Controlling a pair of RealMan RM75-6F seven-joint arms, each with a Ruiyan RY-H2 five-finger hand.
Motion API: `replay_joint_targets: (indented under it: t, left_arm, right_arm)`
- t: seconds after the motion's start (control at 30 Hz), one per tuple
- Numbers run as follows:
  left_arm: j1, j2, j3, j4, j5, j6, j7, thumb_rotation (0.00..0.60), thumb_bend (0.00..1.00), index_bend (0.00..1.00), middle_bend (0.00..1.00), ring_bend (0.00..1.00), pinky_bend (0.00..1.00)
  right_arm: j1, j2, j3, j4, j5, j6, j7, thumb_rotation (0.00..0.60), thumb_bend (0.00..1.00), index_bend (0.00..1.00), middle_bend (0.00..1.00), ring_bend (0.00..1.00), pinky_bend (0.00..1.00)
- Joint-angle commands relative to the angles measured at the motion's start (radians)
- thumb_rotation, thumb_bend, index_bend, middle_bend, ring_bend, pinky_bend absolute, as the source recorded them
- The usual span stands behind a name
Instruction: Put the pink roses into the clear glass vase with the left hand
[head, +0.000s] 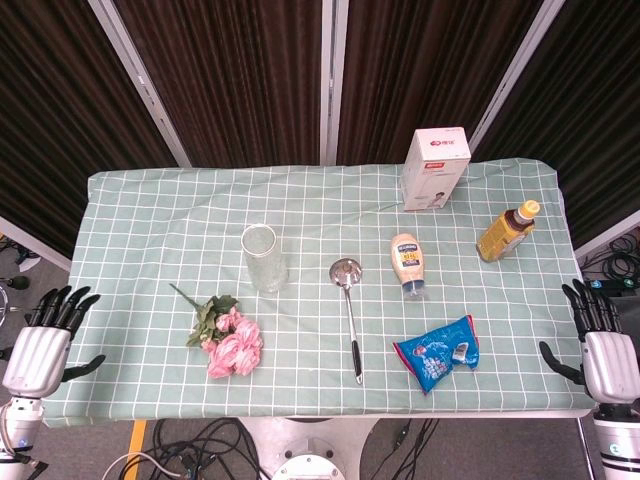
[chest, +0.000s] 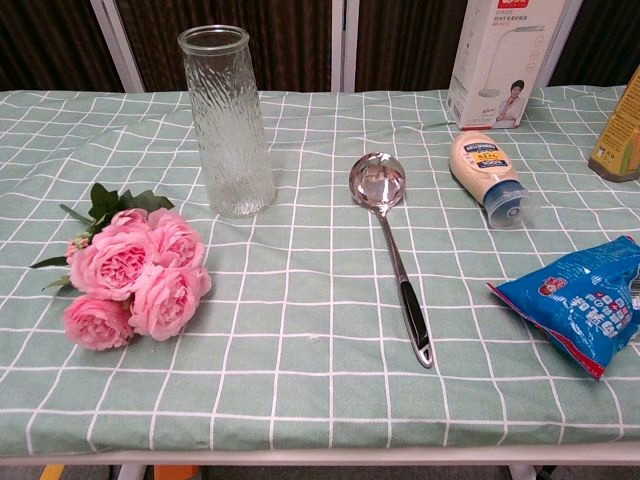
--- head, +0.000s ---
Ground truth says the black cable bundle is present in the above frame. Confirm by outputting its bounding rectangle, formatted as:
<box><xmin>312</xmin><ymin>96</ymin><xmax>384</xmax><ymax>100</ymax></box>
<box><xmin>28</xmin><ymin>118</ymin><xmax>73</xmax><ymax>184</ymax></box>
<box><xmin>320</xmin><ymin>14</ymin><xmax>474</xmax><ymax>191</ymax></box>
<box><xmin>102</xmin><ymin>418</ymin><xmax>274</xmax><ymax>480</ymax></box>

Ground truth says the steel ladle with black handle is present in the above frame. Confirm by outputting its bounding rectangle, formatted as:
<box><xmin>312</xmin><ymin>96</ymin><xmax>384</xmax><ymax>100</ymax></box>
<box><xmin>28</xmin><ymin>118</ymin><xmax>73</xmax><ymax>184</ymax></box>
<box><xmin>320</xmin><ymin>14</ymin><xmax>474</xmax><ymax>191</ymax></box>
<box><xmin>328</xmin><ymin>257</ymin><xmax>365</xmax><ymax>385</ymax></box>

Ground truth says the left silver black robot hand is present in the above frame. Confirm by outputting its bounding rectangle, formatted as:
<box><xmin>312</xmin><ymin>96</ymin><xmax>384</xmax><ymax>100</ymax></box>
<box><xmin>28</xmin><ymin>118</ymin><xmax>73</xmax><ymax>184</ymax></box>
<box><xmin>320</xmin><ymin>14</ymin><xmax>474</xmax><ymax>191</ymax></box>
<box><xmin>1</xmin><ymin>285</ymin><xmax>107</xmax><ymax>400</ymax></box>

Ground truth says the yellow drink bottle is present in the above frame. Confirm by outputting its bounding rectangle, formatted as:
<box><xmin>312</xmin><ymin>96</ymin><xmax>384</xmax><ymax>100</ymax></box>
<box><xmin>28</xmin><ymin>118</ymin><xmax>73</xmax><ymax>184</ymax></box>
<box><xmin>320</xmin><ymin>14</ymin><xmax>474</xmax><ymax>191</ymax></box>
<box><xmin>475</xmin><ymin>199</ymin><xmax>542</xmax><ymax>263</ymax></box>

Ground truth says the white desk lamp box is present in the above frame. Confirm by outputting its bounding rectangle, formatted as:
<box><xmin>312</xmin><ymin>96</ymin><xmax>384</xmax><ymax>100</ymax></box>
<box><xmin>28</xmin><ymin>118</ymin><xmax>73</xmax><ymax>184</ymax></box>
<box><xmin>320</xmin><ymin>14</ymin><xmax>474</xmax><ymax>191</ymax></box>
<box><xmin>401</xmin><ymin>126</ymin><xmax>473</xmax><ymax>213</ymax></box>

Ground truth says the dark folding screen partition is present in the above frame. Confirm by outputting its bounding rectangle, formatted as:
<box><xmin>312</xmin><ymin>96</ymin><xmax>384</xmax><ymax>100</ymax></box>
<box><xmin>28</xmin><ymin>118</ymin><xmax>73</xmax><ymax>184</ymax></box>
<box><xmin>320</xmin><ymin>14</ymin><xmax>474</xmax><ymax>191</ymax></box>
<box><xmin>0</xmin><ymin>0</ymin><xmax>640</xmax><ymax>274</ymax></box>

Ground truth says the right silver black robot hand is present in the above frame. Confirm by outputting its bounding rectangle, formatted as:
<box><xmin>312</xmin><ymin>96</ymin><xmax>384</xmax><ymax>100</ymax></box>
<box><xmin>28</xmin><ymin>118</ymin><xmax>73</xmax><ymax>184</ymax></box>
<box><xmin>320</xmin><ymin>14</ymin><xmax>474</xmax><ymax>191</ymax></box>
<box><xmin>538</xmin><ymin>279</ymin><xmax>640</xmax><ymax>407</ymax></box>

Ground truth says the white cable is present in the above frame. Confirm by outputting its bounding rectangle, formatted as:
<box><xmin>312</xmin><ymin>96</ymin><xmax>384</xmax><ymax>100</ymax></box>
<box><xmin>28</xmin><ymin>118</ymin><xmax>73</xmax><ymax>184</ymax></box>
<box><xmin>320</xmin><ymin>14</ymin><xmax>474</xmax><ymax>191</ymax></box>
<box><xmin>102</xmin><ymin>451</ymin><xmax>187</xmax><ymax>480</ymax></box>

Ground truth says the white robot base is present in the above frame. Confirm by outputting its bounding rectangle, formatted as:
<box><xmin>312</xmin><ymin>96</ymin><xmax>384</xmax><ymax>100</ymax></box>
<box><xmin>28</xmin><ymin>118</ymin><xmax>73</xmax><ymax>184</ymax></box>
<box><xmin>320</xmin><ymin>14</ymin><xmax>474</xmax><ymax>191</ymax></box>
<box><xmin>239</xmin><ymin>417</ymin><xmax>381</xmax><ymax>480</ymax></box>

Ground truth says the green checkered tablecloth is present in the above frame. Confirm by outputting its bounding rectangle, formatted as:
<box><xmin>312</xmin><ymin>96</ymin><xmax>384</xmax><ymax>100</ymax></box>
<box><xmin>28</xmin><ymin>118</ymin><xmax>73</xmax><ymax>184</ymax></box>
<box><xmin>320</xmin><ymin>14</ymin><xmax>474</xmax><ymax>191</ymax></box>
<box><xmin>40</xmin><ymin>157</ymin><xmax>597</xmax><ymax>429</ymax></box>

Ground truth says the blue snack bag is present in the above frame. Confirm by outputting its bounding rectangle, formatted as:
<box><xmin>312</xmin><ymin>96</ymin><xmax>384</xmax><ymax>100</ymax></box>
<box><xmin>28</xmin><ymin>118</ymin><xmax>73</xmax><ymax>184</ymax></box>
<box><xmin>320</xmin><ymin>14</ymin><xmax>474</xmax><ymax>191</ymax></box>
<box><xmin>391</xmin><ymin>313</ymin><xmax>481</xmax><ymax>396</ymax></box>

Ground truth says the white table frame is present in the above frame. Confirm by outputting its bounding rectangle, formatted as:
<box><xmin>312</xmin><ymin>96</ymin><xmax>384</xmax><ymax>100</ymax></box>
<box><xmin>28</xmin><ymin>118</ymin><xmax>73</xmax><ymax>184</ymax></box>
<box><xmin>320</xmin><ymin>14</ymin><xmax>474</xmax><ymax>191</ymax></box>
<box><xmin>132</xmin><ymin>408</ymin><xmax>594</xmax><ymax>421</ymax></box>

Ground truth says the clear glass cup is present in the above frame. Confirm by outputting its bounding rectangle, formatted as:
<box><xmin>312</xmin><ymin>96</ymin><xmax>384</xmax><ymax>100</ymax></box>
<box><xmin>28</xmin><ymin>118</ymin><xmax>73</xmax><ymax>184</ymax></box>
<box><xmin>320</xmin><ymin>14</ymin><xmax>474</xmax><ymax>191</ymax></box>
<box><xmin>240</xmin><ymin>224</ymin><xmax>290</xmax><ymax>293</ymax></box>

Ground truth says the pink artificial flower bouquet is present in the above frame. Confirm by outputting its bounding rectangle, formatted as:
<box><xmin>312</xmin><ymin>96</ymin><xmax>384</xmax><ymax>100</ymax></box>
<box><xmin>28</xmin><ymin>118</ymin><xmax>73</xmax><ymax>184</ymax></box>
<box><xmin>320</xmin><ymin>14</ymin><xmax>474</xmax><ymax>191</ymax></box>
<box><xmin>168</xmin><ymin>283</ymin><xmax>265</xmax><ymax>380</ymax></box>

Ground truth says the mayonnaise squeeze bottle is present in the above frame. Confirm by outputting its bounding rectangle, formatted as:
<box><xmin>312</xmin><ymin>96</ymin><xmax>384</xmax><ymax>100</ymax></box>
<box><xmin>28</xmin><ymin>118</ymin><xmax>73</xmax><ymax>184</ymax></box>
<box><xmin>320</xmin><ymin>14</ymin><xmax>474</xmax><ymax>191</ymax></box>
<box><xmin>390</xmin><ymin>232</ymin><xmax>429</xmax><ymax>302</ymax></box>

